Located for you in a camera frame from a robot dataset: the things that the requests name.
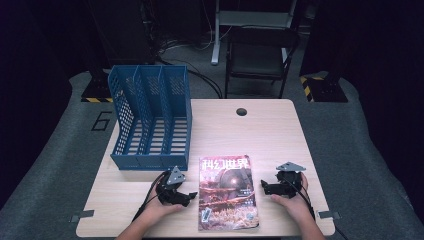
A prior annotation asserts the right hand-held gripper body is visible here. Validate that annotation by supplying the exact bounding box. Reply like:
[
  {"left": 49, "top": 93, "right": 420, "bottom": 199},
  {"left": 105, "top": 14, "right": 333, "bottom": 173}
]
[{"left": 275, "top": 161, "right": 307, "bottom": 199}]

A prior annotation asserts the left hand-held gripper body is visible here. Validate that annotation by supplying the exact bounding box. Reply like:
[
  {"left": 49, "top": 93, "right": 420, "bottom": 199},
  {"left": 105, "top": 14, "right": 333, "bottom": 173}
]
[{"left": 155, "top": 165, "right": 189, "bottom": 206}]

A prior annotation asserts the red illustrated magazine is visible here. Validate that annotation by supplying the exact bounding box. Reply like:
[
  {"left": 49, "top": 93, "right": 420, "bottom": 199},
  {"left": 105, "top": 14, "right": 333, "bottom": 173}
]
[{"left": 197, "top": 154, "right": 261, "bottom": 232}]

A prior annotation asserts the blue plastic file rack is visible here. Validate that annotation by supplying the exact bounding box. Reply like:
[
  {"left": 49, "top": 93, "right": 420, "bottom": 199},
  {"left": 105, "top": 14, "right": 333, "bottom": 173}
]
[{"left": 107, "top": 64, "right": 193, "bottom": 172}]

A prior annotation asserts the person's left hand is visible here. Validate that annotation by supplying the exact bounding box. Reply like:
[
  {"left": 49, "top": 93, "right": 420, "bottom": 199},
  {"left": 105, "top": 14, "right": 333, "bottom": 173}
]
[{"left": 141, "top": 195, "right": 186, "bottom": 223}]

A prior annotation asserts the person's right hand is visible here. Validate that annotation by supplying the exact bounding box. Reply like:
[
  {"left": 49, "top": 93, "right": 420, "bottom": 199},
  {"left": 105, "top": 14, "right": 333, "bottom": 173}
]
[{"left": 270, "top": 173, "right": 313, "bottom": 225}]

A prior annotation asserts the black stand with striped base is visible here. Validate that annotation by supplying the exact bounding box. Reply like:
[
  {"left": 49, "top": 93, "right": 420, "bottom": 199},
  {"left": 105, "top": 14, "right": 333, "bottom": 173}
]
[
  {"left": 80, "top": 66, "right": 114, "bottom": 104},
  {"left": 299, "top": 71, "right": 349, "bottom": 103}
]

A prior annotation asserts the black folding chair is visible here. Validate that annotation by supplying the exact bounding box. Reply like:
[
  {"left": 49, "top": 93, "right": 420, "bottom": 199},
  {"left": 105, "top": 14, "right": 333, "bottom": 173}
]
[{"left": 224, "top": 27, "right": 301, "bottom": 99}]

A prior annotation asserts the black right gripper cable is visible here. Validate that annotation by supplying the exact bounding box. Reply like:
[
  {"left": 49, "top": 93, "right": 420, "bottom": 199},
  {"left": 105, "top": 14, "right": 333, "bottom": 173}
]
[{"left": 281, "top": 174, "right": 317, "bottom": 222}]

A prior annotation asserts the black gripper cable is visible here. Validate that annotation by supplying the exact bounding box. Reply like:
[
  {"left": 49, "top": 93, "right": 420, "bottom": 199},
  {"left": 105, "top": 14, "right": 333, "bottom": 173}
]
[
  {"left": 281, "top": 174, "right": 317, "bottom": 222},
  {"left": 132, "top": 170, "right": 168, "bottom": 223}
]

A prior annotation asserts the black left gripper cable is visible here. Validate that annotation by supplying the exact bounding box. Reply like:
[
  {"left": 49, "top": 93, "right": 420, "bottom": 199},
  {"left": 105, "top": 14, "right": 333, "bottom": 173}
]
[{"left": 132, "top": 170, "right": 168, "bottom": 223}]

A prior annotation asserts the grey metal table bracket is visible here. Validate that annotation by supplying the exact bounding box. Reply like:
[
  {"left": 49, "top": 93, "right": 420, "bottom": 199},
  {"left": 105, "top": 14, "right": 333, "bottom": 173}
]
[
  {"left": 69, "top": 209, "right": 95, "bottom": 223},
  {"left": 317, "top": 210, "right": 342, "bottom": 220}
]

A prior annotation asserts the black floor cable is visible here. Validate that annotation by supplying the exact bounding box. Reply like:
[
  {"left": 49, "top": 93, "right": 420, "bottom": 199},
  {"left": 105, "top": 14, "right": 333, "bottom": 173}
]
[{"left": 156, "top": 56, "right": 224, "bottom": 99}]

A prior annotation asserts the bundle of floor cables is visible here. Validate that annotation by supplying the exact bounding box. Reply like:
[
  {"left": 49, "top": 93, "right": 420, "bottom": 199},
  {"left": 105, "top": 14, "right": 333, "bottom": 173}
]
[{"left": 156, "top": 34, "right": 214, "bottom": 55}]

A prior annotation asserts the white metal desk frame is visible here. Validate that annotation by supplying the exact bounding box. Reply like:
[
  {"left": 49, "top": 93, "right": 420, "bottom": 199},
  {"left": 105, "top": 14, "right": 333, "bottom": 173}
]
[{"left": 210, "top": 0, "right": 299, "bottom": 66}]

